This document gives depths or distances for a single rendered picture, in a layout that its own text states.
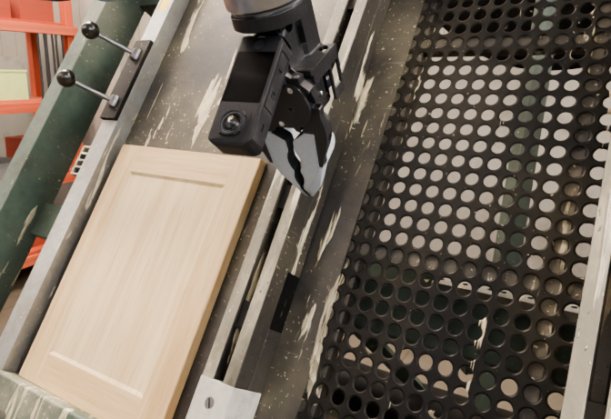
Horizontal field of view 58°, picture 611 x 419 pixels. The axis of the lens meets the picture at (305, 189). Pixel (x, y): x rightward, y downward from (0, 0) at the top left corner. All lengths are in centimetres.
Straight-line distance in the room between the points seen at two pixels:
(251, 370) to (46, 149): 83
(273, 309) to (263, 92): 41
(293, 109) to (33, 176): 98
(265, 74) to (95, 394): 70
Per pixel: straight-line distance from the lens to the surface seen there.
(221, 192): 99
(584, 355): 66
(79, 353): 110
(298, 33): 56
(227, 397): 80
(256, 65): 51
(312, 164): 57
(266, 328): 82
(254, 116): 48
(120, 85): 129
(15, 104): 411
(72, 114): 148
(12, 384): 117
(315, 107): 54
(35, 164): 143
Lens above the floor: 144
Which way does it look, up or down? 12 degrees down
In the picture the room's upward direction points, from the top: straight up
